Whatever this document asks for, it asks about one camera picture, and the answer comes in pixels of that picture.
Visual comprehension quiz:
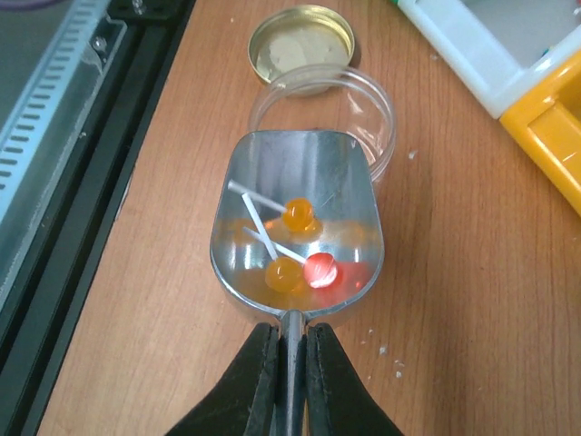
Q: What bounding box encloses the yellow plastic bin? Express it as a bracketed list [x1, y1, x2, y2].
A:
[500, 52, 581, 212]

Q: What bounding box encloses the metal scoop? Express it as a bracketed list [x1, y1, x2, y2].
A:
[210, 130, 385, 435]

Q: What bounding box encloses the clear plastic jar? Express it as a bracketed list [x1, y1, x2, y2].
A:
[248, 64, 397, 184]

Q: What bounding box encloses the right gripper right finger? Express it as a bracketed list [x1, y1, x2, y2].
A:
[306, 322, 402, 436]

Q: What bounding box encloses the orange lollipop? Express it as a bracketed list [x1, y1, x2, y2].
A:
[227, 180, 314, 232]
[241, 193, 302, 293]

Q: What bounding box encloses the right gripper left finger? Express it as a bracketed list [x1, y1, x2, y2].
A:
[168, 322, 279, 436]

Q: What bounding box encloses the white plastic bin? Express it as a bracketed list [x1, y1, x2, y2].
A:
[397, 0, 580, 119]

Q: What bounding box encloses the gold jar lid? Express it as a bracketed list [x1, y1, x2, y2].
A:
[247, 5, 357, 84]

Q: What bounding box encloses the red lollipop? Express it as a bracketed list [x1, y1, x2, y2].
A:
[244, 226, 340, 291]

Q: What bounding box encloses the blue slotted cable duct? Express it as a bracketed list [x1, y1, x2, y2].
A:
[0, 0, 110, 228]

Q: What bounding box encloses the black aluminium front rail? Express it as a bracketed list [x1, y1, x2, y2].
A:
[1, 1, 193, 435]

